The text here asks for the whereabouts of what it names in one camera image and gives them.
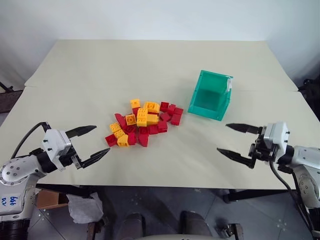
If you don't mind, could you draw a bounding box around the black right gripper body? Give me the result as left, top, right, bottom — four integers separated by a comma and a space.
248, 126, 279, 166

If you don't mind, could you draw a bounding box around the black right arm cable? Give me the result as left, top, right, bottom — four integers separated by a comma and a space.
269, 159, 319, 240

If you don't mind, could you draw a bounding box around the yellow studded toy brick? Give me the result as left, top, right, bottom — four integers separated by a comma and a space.
136, 107, 149, 128

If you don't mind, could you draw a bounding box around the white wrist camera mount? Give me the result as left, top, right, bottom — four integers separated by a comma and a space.
263, 121, 291, 154
41, 128, 74, 172

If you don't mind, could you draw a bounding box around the white crumpled plastic bag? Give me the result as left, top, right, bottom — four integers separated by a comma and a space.
65, 192, 105, 225

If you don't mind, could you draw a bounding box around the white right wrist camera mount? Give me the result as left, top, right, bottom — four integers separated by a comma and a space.
263, 121, 291, 154

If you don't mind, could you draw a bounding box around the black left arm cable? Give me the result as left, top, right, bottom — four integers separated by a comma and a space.
9, 121, 52, 161

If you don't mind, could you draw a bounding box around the black table frame bar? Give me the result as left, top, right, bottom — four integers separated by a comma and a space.
223, 188, 299, 204
36, 184, 101, 199

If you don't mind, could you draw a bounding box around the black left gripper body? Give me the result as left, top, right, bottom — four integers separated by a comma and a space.
58, 146, 85, 170

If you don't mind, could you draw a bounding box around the black stand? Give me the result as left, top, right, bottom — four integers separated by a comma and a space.
0, 80, 15, 94

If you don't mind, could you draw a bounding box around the green transparent plastic bin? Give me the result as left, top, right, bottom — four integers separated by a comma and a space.
187, 69, 235, 123

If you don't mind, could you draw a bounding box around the black equipment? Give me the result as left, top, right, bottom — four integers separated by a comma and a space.
298, 78, 320, 111

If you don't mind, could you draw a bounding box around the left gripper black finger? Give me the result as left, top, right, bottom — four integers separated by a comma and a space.
65, 125, 98, 139
80, 147, 111, 169

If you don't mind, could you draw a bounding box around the orange plastic building brick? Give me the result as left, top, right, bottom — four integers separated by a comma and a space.
124, 114, 137, 126

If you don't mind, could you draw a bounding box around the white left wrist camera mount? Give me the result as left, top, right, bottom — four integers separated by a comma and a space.
41, 128, 74, 172

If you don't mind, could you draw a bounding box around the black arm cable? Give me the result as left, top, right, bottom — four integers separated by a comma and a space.
9, 121, 52, 161
269, 159, 319, 240

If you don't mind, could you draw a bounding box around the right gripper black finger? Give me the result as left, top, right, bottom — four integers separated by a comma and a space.
216, 147, 257, 171
225, 122, 261, 136

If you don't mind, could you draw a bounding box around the red sloped toy block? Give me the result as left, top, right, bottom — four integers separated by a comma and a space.
137, 134, 150, 147
114, 113, 127, 128

